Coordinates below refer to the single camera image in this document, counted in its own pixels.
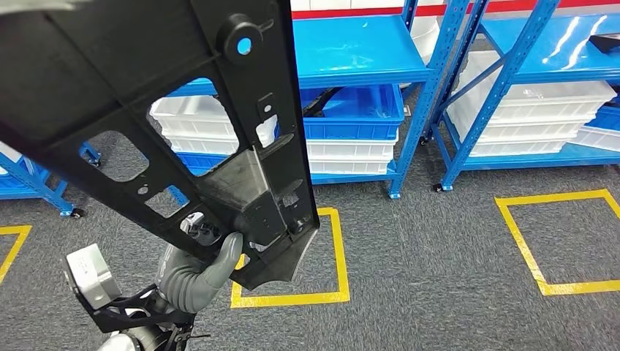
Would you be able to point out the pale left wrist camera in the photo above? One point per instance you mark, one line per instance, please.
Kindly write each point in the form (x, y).
(92, 276)

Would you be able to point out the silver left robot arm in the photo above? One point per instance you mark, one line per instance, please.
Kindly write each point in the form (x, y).
(184, 286)

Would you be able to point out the black rack caster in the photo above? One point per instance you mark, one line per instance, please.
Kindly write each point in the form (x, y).
(438, 187)
(424, 140)
(95, 162)
(77, 213)

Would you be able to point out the black plastic part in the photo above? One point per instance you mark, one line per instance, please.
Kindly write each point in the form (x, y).
(317, 104)

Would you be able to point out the yellow floor tape square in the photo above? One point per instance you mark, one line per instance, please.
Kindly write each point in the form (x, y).
(290, 299)
(12, 230)
(581, 288)

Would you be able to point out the blue steel shelf rack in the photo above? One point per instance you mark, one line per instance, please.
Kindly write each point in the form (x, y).
(38, 186)
(498, 92)
(348, 48)

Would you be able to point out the black plastic car panel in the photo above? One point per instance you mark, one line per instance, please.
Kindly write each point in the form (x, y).
(72, 72)

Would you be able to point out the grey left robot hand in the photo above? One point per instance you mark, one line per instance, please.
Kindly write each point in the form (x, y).
(230, 257)

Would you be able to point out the red barrier belt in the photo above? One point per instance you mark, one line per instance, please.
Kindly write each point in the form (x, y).
(348, 11)

